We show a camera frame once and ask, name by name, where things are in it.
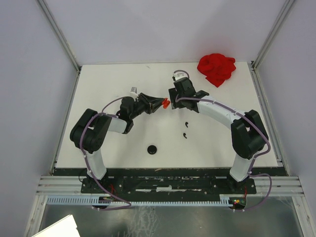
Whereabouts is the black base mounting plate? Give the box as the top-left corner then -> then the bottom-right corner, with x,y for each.
80,175 -> 257,195

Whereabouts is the orange round earbud case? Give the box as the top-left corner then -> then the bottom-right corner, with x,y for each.
162,98 -> 171,109

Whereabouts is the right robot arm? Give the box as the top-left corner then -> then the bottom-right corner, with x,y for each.
168,74 -> 271,193

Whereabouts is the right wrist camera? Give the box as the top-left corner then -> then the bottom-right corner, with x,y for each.
172,70 -> 190,81

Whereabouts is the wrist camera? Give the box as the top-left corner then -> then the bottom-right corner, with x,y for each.
172,70 -> 190,81
130,87 -> 138,98

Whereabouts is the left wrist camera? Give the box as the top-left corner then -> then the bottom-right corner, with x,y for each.
130,87 -> 138,98

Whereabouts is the aluminium front rail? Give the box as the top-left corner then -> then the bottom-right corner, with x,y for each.
36,176 -> 304,197

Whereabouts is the right aluminium frame post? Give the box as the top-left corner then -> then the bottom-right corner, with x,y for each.
251,0 -> 297,70

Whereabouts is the white paper sheet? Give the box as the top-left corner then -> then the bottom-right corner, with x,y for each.
34,215 -> 80,237

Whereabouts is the white slotted cable duct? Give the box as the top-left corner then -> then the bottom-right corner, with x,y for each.
46,195 -> 233,207

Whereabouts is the black round earbud case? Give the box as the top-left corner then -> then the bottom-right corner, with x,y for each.
147,145 -> 158,155

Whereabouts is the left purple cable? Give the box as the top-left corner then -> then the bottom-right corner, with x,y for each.
80,98 -> 133,212

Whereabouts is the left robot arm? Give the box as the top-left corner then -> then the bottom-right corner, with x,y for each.
70,93 -> 170,193

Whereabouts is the aluminium frame post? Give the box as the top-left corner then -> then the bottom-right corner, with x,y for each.
36,0 -> 81,72
251,0 -> 297,70

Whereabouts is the left aluminium frame post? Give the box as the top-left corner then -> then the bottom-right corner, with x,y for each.
36,0 -> 81,72

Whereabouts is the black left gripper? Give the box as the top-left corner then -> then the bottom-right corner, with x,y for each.
130,92 -> 165,119

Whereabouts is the red crumpled cloth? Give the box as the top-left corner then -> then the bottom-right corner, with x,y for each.
197,53 -> 236,87

